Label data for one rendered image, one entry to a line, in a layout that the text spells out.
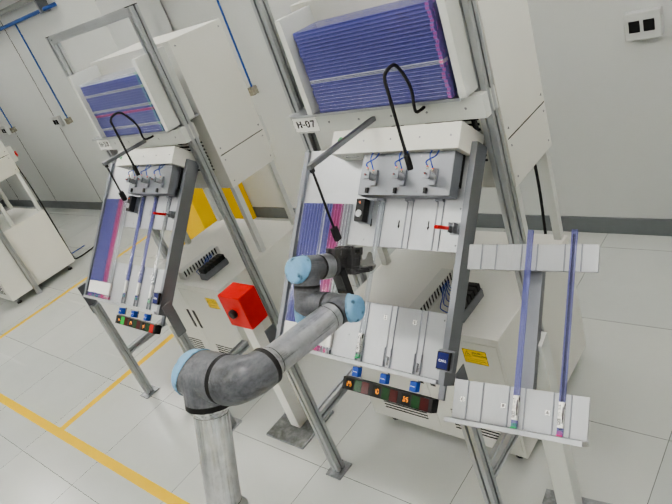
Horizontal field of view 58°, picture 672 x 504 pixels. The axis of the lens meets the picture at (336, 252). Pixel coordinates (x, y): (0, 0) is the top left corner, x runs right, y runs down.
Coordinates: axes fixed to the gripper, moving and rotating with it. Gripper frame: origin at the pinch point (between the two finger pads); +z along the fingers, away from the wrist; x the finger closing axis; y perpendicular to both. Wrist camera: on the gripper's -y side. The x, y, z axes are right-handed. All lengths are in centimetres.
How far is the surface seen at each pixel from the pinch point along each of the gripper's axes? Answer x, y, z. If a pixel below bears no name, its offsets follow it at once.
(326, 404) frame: 38, -60, 22
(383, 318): -7.1, -15.3, -2.3
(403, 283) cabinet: 19, -12, 46
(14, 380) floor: 314, -106, 6
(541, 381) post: -55, -27, 5
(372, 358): -5.2, -27.9, -5.1
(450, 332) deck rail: -31.9, -15.6, -3.6
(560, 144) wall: 7, 51, 173
